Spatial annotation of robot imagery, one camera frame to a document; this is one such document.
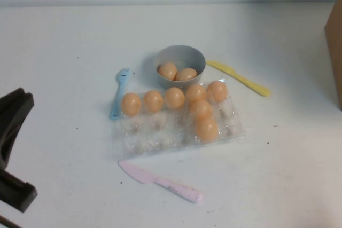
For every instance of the orange plastic egg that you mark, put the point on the orange plastic egg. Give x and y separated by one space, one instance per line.
174 98
167 70
153 101
186 74
201 110
196 92
131 104
206 129
217 91

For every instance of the yellow plastic knife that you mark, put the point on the yellow plastic knife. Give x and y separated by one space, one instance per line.
240 78

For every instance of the clear plastic egg tray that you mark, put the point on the clear plastic egg tray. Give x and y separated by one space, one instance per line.
160 137

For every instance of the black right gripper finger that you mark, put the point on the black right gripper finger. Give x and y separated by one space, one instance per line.
16 193

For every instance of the light blue plastic fork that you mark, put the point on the light blue plastic fork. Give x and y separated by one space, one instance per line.
117 100

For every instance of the pink plastic knife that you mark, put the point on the pink plastic knife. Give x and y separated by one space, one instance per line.
160 181

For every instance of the grey round bowl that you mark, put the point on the grey round bowl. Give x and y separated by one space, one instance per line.
181 54

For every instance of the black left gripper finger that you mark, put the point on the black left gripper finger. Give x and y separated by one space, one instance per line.
13 116

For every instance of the brown cardboard box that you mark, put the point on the brown cardboard box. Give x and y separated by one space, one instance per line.
335 51

